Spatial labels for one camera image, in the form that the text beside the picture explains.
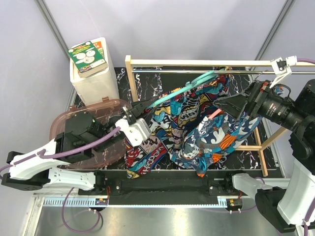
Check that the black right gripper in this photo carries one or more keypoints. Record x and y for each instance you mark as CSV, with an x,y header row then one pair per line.
x,y
252,100

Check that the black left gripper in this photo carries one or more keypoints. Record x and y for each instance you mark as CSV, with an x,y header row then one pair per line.
x,y
146,115

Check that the pink foam hanger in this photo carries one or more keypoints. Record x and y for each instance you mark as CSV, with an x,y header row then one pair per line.
x,y
214,114

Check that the comic print shorts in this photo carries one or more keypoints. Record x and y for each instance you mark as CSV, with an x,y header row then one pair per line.
x,y
171,121

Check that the blue orange patterned shorts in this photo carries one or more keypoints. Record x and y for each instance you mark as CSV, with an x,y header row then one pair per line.
x,y
211,141

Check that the teal plastic hanger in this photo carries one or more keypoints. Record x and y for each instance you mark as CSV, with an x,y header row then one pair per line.
x,y
200,80

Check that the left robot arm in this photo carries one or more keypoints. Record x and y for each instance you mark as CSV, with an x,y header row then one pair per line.
x,y
41,168

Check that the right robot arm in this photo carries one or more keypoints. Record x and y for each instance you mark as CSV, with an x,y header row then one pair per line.
x,y
295,206

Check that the black marble pattern mat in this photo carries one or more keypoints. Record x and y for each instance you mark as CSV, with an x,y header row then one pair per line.
x,y
189,129

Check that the white rectangular bin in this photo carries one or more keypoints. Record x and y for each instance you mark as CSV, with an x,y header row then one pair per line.
x,y
99,85

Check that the brown translucent plastic basket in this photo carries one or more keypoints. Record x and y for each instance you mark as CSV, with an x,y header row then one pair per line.
x,y
82,125

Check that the green box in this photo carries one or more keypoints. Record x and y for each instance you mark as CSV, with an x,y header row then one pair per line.
x,y
88,58

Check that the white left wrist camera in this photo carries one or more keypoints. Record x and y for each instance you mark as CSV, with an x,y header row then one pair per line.
x,y
136,133

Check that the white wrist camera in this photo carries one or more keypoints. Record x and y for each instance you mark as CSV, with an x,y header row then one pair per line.
x,y
136,133
282,68

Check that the wooden clothes rack frame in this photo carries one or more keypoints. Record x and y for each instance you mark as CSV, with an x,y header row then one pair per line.
x,y
181,64

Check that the chrome rack rail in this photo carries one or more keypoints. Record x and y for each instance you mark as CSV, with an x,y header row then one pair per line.
x,y
218,72

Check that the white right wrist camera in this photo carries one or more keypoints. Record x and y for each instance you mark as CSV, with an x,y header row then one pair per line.
x,y
282,68

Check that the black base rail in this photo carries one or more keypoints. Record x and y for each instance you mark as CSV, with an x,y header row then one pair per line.
x,y
165,187

